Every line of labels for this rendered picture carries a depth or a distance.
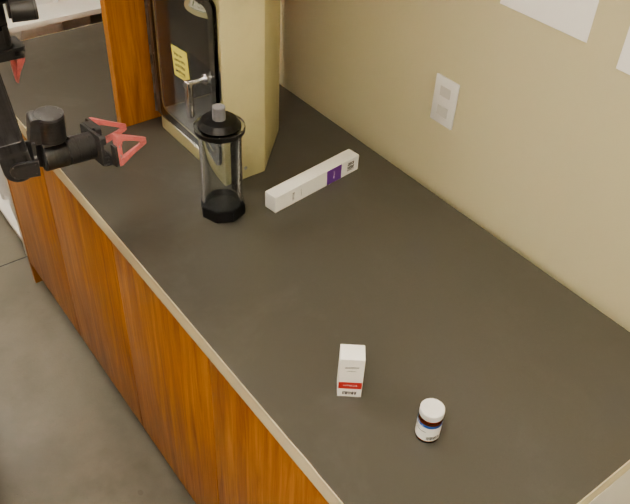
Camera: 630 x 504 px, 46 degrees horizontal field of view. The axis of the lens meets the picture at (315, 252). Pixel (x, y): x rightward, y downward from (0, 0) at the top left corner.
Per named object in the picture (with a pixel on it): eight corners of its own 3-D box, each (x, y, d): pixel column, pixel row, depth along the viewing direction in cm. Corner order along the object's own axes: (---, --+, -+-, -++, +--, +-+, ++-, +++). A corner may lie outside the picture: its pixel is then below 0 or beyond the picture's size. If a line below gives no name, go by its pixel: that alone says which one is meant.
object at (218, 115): (238, 121, 163) (237, 93, 159) (244, 143, 156) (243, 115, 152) (196, 123, 161) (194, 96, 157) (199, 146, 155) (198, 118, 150)
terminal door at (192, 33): (160, 111, 195) (145, -46, 169) (222, 167, 176) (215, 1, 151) (158, 112, 194) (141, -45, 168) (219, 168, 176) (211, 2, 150)
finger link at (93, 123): (119, 109, 164) (78, 119, 159) (133, 118, 159) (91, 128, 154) (124, 138, 167) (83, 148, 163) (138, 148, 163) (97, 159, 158)
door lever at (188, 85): (210, 114, 170) (204, 109, 171) (208, 76, 164) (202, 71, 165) (189, 120, 167) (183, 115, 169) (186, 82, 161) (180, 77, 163)
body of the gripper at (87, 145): (87, 121, 159) (53, 129, 155) (107, 135, 152) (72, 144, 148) (93, 149, 162) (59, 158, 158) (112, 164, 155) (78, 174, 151)
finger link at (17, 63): (31, 85, 181) (23, 49, 175) (1, 93, 178) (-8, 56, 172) (21, 74, 185) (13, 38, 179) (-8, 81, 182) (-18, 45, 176)
